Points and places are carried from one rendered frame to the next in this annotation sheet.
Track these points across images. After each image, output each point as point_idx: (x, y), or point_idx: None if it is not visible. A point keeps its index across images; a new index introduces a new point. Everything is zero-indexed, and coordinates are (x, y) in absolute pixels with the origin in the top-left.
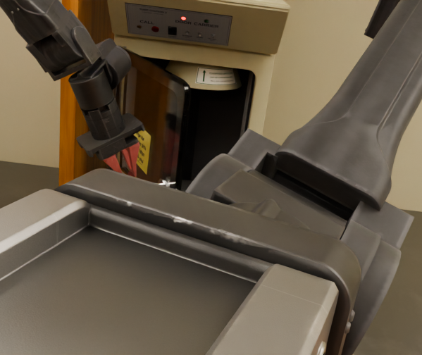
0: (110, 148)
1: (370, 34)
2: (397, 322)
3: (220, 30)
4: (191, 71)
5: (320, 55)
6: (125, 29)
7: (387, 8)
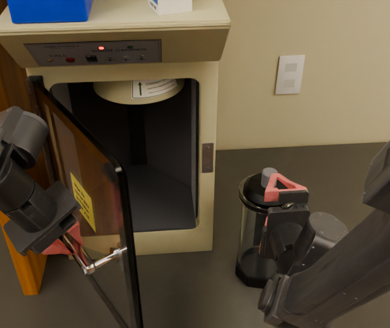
0: (44, 241)
1: (373, 205)
2: (376, 307)
3: (150, 51)
4: (125, 85)
5: (264, 4)
6: (35, 64)
7: None
